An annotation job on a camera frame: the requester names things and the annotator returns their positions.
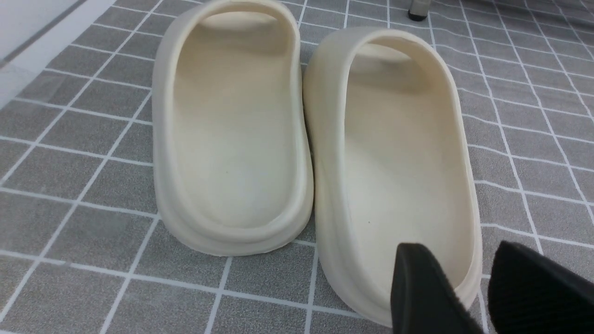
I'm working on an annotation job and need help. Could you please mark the cream foam slide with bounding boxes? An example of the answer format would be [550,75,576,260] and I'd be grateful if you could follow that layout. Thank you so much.
[151,0,314,256]
[303,26,483,328]

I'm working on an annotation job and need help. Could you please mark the right cream foam slide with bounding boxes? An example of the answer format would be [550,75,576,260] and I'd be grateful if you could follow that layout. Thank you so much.
[303,26,483,328]

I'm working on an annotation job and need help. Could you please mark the left cream foam slide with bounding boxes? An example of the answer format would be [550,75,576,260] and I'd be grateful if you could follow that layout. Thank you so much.
[151,0,314,256]

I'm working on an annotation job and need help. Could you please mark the grey checked table cloth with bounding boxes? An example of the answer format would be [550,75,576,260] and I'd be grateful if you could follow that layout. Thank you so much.
[0,0,593,334]

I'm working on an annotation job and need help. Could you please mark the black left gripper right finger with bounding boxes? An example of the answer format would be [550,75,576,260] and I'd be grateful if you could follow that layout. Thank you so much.
[487,241,594,334]

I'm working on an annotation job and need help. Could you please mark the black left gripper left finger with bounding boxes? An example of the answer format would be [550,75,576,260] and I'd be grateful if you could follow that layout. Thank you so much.
[390,243,483,334]

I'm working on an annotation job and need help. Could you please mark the stainless steel shoe rack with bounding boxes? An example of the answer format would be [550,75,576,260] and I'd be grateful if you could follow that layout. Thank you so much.
[407,0,432,22]

